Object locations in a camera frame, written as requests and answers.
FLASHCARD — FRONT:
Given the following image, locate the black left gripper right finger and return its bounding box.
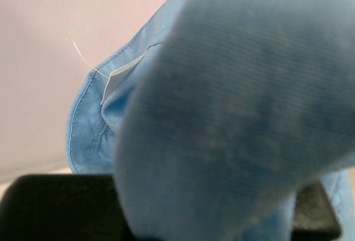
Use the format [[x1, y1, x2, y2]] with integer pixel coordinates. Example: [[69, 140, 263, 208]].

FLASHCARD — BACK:
[[291, 181, 341, 241]]

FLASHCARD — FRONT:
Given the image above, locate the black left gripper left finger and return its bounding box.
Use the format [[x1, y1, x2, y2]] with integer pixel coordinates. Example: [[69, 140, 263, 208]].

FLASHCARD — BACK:
[[1, 174, 135, 241]]

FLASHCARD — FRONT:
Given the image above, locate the blue shirt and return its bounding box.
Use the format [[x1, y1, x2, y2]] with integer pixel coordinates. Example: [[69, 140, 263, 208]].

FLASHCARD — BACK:
[[66, 0, 354, 240]]

